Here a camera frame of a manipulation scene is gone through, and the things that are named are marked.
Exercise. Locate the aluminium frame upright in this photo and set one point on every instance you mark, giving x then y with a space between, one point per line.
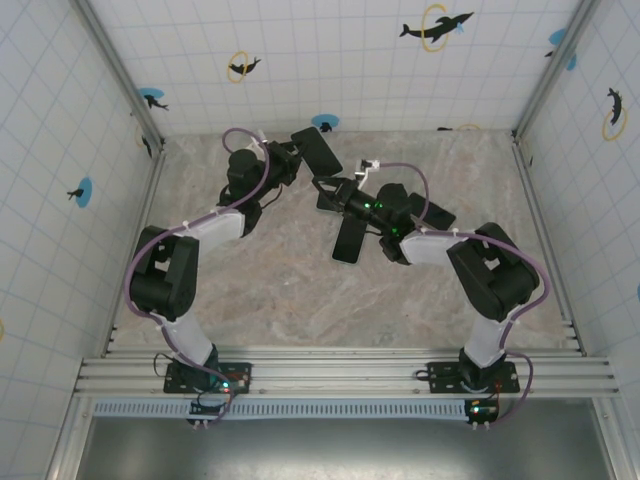
610 440
70 440

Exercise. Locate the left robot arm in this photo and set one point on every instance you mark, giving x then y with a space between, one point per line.
165 270

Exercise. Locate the black smartphone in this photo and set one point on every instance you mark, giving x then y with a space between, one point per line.
440 215
347 245
320 150

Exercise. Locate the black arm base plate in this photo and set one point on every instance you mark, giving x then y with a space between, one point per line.
440 380
175 380

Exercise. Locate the small circuit board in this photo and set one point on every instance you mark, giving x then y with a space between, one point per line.
482 411
205 410

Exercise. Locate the aluminium corner post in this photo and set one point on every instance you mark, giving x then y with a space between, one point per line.
123 70
555 67

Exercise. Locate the blue patch sticker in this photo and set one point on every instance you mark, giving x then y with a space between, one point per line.
557 36

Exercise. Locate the aluminium rail beam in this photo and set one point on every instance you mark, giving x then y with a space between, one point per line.
340 372

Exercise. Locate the grey metal sheet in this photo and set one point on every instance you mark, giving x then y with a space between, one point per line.
350 450

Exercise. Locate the shark blue circle sticker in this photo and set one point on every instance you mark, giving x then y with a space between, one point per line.
150 94

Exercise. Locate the aluminium side rail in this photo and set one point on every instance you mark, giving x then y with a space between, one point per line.
146 200
535 200

